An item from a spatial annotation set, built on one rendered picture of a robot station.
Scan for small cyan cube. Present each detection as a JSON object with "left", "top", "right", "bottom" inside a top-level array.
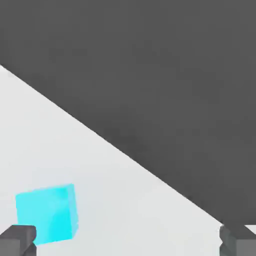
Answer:
[{"left": 15, "top": 183, "right": 79, "bottom": 246}]

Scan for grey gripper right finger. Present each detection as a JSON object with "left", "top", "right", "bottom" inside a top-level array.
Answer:
[{"left": 219, "top": 224, "right": 256, "bottom": 256}]

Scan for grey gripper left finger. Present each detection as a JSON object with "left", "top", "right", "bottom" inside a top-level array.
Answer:
[{"left": 0, "top": 224, "right": 38, "bottom": 256}]

